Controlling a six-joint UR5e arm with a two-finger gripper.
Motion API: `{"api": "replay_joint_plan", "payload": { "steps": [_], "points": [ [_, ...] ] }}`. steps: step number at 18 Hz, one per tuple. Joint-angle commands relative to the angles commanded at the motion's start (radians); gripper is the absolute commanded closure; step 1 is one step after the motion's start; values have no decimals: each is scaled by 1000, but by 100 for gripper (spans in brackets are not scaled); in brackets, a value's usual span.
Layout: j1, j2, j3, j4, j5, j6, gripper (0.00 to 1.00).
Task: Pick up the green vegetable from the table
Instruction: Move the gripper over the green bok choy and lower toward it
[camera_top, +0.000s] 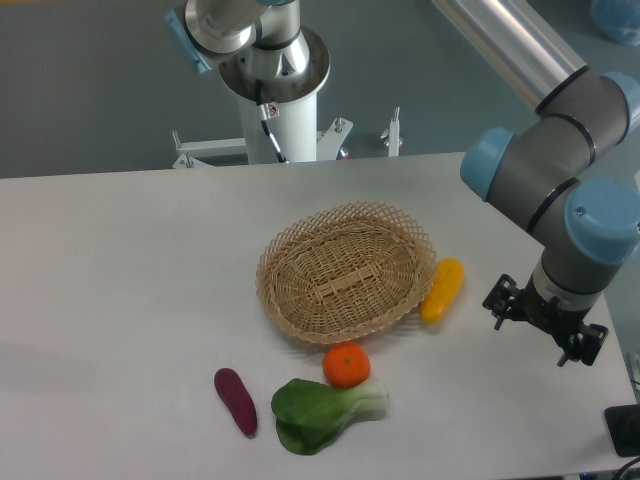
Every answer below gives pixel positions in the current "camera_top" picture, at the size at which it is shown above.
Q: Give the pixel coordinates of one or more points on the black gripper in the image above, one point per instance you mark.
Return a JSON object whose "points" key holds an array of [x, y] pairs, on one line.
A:
{"points": [[579, 342]]}

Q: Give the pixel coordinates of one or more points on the green bok choy vegetable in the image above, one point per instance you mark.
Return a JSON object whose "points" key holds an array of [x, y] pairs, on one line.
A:
{"points": [[309, 416]]}

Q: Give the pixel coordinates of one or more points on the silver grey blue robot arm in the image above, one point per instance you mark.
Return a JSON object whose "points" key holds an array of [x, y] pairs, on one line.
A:
{"points": [[587, 229]]}

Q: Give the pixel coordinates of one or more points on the black device at table edge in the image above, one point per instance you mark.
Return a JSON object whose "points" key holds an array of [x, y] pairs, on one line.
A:
{"points": [[623, 426]]}

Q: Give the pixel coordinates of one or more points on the woven wicker basket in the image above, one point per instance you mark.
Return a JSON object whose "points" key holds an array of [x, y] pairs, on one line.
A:
{"points": [[345, 273]]}

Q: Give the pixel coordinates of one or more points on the orange mandarin fruit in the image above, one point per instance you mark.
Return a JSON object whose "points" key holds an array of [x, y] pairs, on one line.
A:
{"points": [[346, 365]]}

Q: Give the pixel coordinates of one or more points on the blue plastic bag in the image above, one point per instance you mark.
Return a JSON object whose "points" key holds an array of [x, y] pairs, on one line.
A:
{"points": [[617, 19]]}

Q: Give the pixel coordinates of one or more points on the purple sweet potato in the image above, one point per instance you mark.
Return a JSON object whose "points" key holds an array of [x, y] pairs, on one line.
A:
{"points": [[234, 394]]}

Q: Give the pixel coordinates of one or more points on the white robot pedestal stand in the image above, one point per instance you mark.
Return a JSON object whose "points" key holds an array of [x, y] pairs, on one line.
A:
{"points": [[276, 91]]}

